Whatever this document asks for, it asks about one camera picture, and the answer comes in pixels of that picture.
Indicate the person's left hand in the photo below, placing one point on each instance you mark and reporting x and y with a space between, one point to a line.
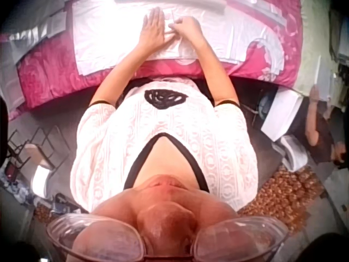
154 31

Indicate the person's right hand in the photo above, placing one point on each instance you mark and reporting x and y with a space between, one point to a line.
189 31

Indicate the large white cloth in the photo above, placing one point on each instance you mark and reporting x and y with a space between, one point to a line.
114 35

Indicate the grey fabric strips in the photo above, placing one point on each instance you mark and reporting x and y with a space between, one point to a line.
268 11

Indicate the pink floral bedspread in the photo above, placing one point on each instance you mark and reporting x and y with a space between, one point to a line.
51 73

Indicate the stack of white fabric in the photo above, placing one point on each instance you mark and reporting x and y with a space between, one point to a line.
285 114

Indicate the grey fabric pieces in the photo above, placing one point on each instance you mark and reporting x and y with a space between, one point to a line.
38 32

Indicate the white fabric bundle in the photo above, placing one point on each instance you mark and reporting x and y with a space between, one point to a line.
291 152

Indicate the brown patterned rug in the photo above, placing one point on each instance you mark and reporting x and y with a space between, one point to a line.
283 199

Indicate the white cloth roll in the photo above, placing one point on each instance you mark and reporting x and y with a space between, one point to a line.
41 180

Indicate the black metal chair frame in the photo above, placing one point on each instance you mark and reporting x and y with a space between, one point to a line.
32 148

